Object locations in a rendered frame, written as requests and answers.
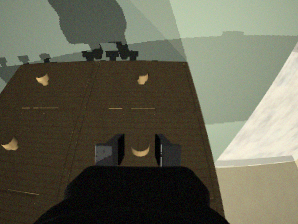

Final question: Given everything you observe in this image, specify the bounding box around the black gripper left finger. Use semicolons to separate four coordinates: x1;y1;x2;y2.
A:
95;134;125;166

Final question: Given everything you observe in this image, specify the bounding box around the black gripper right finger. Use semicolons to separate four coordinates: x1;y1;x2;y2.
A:
155;134;181;167

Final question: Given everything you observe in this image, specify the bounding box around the small wooden chest of drawers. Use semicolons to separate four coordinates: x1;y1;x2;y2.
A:
0;61;225;218

